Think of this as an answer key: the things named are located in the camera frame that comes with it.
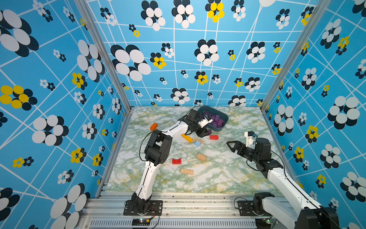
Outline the engraved natural wood brick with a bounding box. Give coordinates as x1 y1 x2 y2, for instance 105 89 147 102
193 138 204 145

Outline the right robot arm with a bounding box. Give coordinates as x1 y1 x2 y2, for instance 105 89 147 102
226 136 340 229

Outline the purple cube brick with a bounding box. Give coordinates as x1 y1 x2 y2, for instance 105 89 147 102
212 114 220 122

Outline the red arch brick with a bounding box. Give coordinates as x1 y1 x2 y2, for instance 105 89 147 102
172 158 182 165

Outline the natural wood brick front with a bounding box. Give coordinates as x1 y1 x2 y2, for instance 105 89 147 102
181 169 193 175

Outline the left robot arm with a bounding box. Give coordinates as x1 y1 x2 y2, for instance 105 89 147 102
131 109 213 214

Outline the dark teal storage bin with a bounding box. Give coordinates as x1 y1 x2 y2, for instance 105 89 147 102
198 106 229 132

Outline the yellow long brick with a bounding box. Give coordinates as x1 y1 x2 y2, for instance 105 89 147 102
181 134 193 143

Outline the aluminium front rail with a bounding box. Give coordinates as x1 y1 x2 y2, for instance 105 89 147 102
78 191 289 229

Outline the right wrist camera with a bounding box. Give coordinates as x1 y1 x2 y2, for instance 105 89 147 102
244 131 257 149

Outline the red flat brick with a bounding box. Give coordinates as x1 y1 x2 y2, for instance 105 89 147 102
209 135 219 140

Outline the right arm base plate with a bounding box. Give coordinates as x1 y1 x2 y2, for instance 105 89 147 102
236 200 271 217

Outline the orange brick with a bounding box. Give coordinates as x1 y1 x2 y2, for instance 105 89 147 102
150 123 158 131

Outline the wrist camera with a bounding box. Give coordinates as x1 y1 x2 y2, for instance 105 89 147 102
198 118 213 128
244 131 257 149

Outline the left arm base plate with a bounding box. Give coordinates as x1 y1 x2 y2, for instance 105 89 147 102
123 200 163 216

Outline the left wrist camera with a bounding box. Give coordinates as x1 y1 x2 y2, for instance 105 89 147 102
198 118 213 128

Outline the natural wood square brick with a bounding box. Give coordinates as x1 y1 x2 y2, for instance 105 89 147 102
196 154 207 162

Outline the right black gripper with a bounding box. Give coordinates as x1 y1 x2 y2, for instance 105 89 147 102
227 141 260 163

